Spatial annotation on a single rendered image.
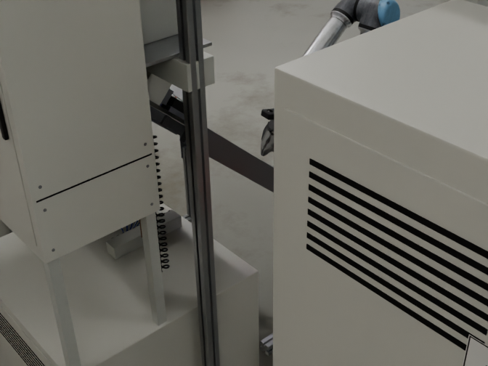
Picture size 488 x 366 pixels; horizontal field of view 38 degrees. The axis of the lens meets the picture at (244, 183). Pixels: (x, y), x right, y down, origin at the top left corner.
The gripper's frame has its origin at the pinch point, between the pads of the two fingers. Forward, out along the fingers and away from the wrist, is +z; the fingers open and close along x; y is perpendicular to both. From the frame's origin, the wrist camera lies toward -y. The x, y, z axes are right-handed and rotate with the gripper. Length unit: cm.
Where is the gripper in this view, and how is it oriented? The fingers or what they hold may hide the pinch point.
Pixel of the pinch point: (262, 152)
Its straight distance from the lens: 254.2
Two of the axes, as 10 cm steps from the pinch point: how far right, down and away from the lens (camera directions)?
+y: 5.7, 3.0, 7.7
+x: -6.6, -4.0, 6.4
